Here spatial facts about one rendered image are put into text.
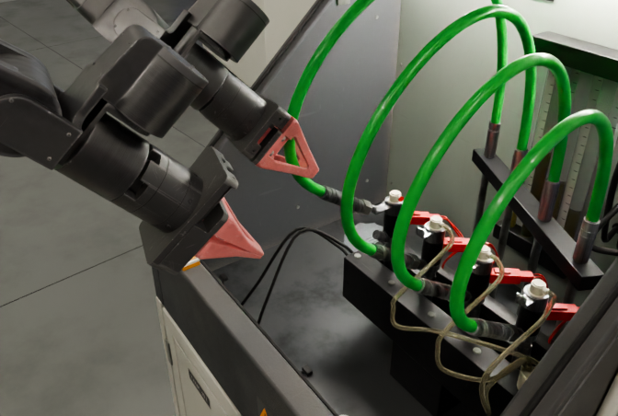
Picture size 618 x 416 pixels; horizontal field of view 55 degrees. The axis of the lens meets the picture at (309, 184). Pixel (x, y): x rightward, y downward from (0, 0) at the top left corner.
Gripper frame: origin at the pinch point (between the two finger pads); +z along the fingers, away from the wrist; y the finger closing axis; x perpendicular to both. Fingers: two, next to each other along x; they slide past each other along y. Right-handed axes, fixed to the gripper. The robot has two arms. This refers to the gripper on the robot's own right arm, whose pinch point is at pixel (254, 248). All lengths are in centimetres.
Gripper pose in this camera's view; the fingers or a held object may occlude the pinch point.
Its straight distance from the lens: 56.9
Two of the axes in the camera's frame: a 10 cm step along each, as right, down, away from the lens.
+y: 6.8, -7.3, -1.3
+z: 6.5, 5.0, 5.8
